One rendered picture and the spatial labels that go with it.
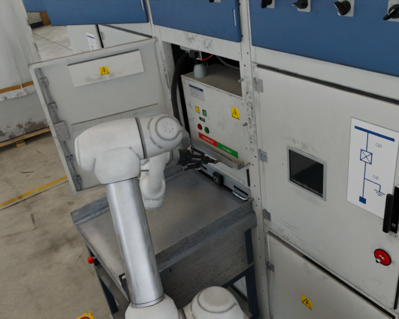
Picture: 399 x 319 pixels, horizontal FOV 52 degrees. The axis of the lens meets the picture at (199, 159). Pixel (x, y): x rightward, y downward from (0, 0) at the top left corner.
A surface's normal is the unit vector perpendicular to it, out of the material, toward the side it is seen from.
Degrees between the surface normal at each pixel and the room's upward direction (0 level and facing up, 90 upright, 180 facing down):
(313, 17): 90
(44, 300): 0
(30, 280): 0
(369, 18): 90
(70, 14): 90
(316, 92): 90
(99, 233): 0
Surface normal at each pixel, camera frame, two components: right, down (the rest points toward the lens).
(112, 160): 0.18, 0.08
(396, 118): -0.81, 0.39
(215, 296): 0.00, -0.90
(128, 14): -0.43, 0.51
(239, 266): 0.58, 0.35
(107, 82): 0.29, 0.45
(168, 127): 0.33, -0.14
